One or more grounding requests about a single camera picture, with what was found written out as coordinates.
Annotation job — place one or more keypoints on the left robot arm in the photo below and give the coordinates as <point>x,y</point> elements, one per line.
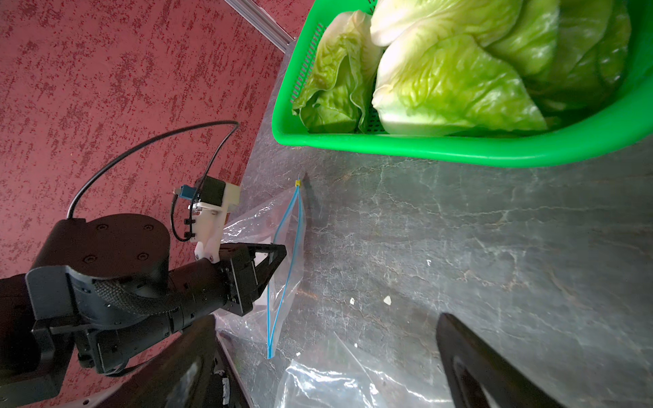
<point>102,291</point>

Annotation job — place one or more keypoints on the chinese cabbage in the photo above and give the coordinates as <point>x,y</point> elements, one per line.
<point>572,54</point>
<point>455,86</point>
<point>337,94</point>

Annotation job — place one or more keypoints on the spare clear zipper bag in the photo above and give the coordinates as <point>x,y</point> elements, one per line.
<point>334,373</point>

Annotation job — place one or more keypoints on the aluminium left corner post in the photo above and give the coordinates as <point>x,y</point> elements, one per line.
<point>262,22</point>

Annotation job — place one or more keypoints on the green plastic perforated basket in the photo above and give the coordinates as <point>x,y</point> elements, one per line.
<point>623,123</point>

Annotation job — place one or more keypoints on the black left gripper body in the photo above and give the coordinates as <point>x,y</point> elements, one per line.
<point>204,287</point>

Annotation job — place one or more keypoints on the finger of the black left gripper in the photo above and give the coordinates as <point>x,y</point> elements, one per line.
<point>241,304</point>
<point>274,255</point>

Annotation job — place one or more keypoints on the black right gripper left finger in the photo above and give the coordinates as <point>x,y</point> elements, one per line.
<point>194,371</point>

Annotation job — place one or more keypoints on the clear zipper bag blue seal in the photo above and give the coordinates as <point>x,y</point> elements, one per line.
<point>282,221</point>

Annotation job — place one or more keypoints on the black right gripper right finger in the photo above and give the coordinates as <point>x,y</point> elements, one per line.
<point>475,371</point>

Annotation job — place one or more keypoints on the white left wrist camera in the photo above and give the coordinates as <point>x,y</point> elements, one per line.
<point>211,203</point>

